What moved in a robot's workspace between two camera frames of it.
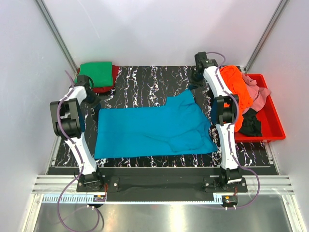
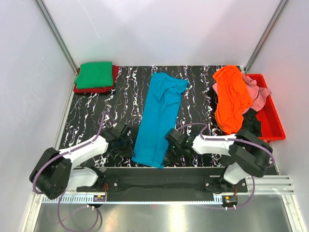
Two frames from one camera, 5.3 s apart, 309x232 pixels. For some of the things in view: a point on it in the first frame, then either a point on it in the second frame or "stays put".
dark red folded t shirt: (103, 90) stays put
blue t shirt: (181, 129) -> (163, 94)
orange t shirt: (237, 84) stays put
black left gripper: (96, 103) -> (129, 152)
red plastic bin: (272, 127) stays put
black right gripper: (192, 84) -> (169, 160)
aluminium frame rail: (58, 184) stays put
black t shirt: (251, 126) stays put
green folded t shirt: (100, 74) stays put
